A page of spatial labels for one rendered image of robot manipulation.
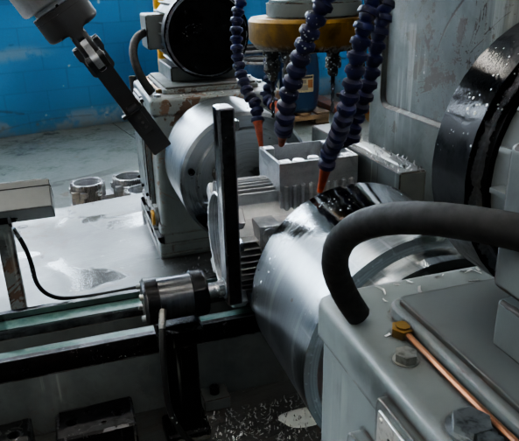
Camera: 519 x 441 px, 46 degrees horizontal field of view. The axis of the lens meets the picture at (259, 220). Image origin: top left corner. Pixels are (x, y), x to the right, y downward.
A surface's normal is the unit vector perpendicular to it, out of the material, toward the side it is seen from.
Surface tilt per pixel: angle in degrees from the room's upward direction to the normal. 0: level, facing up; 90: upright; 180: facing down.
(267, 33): 90
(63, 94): 90
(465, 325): 0
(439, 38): 90
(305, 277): 54
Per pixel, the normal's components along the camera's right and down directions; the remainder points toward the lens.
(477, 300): -0.03, -0.93
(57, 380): 0.31, 0.35
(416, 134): -0.95, 0.14
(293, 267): -0.79, -0.43
